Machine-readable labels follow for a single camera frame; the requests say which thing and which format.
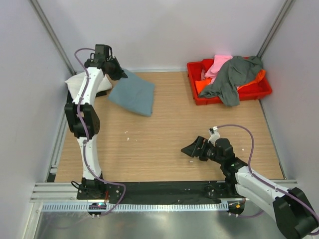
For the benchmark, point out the right aluminium frame post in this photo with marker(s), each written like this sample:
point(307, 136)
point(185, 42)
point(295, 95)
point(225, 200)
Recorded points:
point(279, 19)

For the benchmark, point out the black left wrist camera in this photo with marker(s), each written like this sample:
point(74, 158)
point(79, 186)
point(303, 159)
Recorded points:
point(103, 52)

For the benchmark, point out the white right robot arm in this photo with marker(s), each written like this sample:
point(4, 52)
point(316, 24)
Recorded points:
point(289, 208)

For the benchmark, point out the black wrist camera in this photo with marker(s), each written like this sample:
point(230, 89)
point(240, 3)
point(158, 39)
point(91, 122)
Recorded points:
point(103, 52)
point(224, 148)

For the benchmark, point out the pink t shirt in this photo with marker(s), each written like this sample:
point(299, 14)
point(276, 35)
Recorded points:
point(211, 67)

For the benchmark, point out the aluminium front frame rail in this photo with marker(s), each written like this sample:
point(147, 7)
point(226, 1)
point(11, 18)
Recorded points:
point(58, 192)

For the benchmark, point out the red plastic bin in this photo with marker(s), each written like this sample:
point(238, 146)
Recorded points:
point(252, 92)

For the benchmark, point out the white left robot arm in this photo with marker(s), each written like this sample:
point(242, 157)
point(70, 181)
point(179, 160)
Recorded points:
point(84, 123)

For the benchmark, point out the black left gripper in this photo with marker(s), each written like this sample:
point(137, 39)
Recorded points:
point(120, 73)

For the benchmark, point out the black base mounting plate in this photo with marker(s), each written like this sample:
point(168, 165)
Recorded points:
point(131, 190)

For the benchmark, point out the folded white t shirt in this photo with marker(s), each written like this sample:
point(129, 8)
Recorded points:
point(74, 84)

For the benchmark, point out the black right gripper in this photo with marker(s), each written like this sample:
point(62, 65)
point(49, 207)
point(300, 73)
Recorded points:
point(192, 149)

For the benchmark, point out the aluminium frame post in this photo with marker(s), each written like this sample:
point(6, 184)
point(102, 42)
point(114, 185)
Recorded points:
point(279, 19)
point(51, 34)

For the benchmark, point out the orange t shirt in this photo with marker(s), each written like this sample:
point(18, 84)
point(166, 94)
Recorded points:
point(201, 84)

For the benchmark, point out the grey green t shirt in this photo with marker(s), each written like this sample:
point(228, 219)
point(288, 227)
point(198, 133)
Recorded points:
point(235, 72)

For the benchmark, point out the white slotted cable duct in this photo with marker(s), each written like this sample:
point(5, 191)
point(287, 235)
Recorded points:
point(98, 207)

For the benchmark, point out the light blue t shirt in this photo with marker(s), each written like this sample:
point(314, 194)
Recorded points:
point(134, 94)

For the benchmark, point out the left aluminium frame post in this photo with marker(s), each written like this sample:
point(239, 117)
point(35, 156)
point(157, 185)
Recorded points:
point(51, 34)

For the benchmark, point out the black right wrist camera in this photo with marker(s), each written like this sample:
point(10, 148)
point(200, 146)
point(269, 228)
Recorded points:
point(224, 148)

